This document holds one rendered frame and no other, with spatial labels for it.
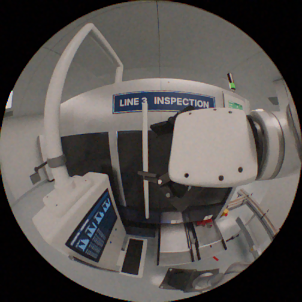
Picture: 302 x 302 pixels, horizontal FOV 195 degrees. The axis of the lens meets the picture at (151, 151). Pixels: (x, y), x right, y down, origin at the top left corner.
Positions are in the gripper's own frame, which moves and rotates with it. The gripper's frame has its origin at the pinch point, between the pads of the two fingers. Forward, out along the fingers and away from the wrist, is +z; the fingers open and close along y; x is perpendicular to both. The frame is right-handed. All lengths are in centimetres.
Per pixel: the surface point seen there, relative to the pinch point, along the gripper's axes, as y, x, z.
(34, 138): 18, -220, 441
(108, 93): -34, -10, 36
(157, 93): -35.8, 7.8, 12.5
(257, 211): 39, 134, -92
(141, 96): -33.2, 3.8, 19.4
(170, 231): 56, 73, 18
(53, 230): 32.2, -15.8, 18.0
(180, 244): 63, 68, 3
